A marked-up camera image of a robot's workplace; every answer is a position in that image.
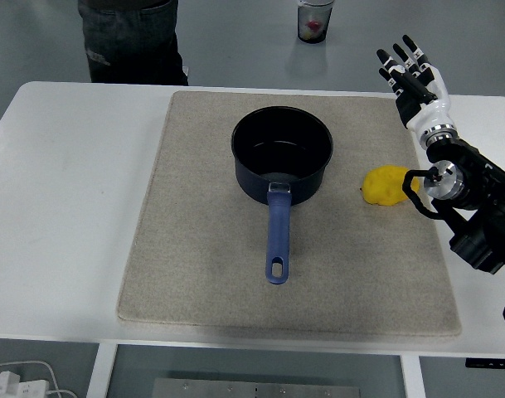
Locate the white table frame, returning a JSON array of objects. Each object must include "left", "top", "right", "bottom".
[{"left": 85, "top": 342, "right": 427, "bottom": 398}]

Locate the grey metal plate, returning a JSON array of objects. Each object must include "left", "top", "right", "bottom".
[{"left": 151, "top": 377, "right": 362, "bottom": 398}]

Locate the black table control panel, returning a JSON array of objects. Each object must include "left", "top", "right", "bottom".
[{"left": 464, "top": 357, "right": 505, "bottom": 369}]

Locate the clear cup with toys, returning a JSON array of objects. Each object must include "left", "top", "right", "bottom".
[{"left": 296, "top": 0, "right": 334, "bottom": 44}]

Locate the white power strip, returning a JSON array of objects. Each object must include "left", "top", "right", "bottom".
[{"left": 0, "top": 371, "right": 50, "bottom": 398}]

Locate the white cable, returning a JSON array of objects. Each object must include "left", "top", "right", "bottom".
[{"left": 0, "top": 359, "right": 78, "bottom": 398}]

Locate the beige felt mat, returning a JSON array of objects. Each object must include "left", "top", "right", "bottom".
[{"left": 117, "top": 90, "right": 463, "bottom": 337}]

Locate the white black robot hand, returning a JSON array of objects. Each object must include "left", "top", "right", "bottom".
[{"left": 376, "top": 34, "right": 458, "bottom": 145}]

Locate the blue pot with handle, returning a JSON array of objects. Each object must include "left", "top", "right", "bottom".
[{"left": 231, "top": 105, "right": 334, "bottom": 285}]

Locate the person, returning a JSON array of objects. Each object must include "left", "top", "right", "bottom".
[{"left": 77, "top": 0, "right": 190, "bottom": 86}]

